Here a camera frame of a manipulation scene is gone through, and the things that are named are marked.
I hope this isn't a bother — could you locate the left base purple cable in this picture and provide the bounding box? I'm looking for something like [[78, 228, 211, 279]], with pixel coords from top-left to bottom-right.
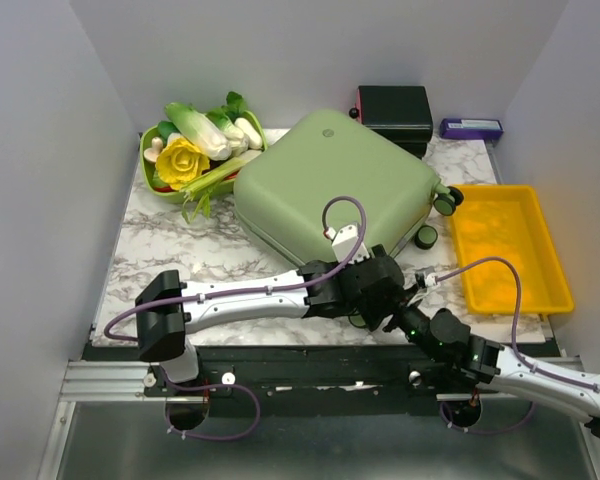
[[154, 381, 261, 442]]

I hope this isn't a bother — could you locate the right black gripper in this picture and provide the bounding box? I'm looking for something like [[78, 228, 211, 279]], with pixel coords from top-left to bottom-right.
[[360, 282, 441, 360]]

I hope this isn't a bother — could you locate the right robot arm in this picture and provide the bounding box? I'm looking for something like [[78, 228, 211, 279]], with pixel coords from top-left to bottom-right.
[[385, 286, 600, 439]]

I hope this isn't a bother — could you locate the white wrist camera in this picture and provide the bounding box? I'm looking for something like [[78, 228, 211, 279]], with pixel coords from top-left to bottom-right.
[[324, 224, 370, 264], [412, 267, 438, 303]]

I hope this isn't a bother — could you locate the mushroom toy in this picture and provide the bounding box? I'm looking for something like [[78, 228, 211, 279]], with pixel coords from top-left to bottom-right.
[[143, 136, 164, 164]]

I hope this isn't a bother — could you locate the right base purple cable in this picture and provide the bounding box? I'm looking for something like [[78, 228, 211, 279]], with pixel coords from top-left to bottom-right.
[[439, 394, 536, 436]]

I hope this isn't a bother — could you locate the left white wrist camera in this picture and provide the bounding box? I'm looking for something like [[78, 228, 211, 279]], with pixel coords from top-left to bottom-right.
[[324, 224, 370, 264]]

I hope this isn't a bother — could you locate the yellow plastic tray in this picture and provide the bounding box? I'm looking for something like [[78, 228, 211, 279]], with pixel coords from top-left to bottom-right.
[[450, 185, 575, 315]]

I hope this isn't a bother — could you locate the black stacked case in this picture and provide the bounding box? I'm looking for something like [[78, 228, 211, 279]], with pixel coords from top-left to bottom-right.
[[348, 85, 434, 159]]

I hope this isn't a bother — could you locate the green leafy vegetable toy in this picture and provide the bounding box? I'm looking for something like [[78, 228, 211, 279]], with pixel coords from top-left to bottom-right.
[[222, 91, 248, 121]]

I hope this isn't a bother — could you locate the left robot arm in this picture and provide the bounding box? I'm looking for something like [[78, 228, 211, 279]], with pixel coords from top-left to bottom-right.
[[135, 245, 404, 395]]

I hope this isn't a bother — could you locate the white radish toy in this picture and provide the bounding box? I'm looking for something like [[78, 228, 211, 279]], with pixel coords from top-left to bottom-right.
[[234, 117, 264, 150]]

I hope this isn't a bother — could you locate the purple box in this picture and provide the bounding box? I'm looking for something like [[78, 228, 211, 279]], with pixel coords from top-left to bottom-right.
[[439, 118, 504, 141]]

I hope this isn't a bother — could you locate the bok choy toy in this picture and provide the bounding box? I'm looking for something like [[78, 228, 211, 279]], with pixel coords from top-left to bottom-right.
[[206, 109, 248, 157]]

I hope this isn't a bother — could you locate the green hard-shell suitcase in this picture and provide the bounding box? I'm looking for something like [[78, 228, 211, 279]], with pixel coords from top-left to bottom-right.
[[233, 109, 464, 266]]

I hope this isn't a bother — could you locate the green vegetable basket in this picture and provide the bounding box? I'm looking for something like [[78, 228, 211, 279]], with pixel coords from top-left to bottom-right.
[[138, 110, 269, 205]]

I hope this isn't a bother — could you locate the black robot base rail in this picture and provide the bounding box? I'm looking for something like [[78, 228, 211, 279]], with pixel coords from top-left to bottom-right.
[[144, 345, 475, 418]]

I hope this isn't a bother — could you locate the yellow cabbage toy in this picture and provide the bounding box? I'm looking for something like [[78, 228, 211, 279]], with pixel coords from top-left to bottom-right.
[[156, 137, 211, 191]]

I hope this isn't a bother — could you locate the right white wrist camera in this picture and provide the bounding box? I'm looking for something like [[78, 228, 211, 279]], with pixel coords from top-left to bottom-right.
[[412, 267, 438, 303]]

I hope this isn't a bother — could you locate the celery stalk toy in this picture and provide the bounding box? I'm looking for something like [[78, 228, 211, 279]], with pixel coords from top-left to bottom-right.
[[180, 149, 263, 224]]

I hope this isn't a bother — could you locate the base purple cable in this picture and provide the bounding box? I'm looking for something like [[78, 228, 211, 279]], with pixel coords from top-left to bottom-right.
[[439, 394, 536, 436], [154, 381, 261, 442]]

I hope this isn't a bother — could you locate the napa cabbage toy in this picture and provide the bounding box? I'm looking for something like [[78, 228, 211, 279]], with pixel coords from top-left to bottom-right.
[[164, 102, 232, 161]]

